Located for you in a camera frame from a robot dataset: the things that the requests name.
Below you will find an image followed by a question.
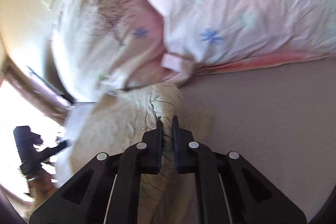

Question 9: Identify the beige cable-knit sweater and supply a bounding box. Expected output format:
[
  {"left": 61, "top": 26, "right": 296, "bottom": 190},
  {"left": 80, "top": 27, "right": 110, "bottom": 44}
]
[{"left": 56, "top": 84, "right": 212, "bottom": 223}]

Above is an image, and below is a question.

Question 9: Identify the person's left hand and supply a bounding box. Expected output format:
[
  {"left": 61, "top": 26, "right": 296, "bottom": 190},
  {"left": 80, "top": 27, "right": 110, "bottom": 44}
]
[{"left": 26, "top": 167, "right": 57, "bottom": 210}]

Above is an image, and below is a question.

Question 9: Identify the lilac bed sheet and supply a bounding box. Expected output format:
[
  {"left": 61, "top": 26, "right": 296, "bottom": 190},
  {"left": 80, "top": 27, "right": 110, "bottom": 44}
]
[{"left": 178, "top": 59, "right": 335, "bottom": 223}]

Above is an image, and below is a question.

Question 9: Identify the left pink tree-print pillow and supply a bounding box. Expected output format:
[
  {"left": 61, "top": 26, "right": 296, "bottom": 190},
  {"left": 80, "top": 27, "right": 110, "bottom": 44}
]
[{"left": 48, "top": 0, "right": 197, "bottom": 90}]

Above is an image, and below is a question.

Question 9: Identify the right pink floral pillow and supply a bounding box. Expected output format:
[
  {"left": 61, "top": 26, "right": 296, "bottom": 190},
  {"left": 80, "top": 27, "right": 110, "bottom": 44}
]
[{"left": 149, "top": 0, "right": 335, "bottom": 74}]

